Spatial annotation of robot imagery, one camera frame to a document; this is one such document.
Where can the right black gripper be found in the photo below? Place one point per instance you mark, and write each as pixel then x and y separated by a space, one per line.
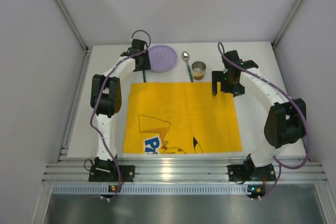
pixel 217 80

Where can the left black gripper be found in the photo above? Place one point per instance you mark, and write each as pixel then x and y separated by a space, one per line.
pixel 143 63

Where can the purple plastic plate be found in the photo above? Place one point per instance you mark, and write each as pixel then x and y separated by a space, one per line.
pixel 163 58

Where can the yellow Pikachu cloth placemat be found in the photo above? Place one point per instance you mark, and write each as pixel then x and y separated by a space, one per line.
pixel 180 118

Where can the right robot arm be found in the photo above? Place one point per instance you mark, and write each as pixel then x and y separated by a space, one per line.
pixel 286 120

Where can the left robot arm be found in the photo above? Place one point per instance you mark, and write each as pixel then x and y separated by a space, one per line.
pixel 106 96

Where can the small metal cup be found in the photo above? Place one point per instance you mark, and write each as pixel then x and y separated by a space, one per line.
pixel 198 70

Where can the spoon with green handle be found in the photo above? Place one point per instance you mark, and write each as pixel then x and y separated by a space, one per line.
pixel 186 58

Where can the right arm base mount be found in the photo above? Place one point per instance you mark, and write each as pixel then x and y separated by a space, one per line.
pixel 248 172

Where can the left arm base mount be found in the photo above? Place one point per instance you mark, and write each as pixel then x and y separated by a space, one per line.
pixel 103 175

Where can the left aluminium frame post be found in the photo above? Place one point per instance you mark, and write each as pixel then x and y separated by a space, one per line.
pixel 71 23

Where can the aluminium frame post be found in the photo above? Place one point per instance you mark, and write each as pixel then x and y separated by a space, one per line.
pixel 71 23
pixel 287 22

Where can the right aluminium frame post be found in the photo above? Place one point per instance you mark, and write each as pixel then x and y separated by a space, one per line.
pixel 287 22

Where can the aluminium front rail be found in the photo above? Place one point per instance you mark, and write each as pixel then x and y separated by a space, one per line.
pixel 178 170

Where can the grey slotted cable duct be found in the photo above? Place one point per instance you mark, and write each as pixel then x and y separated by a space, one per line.
pixel 162 189

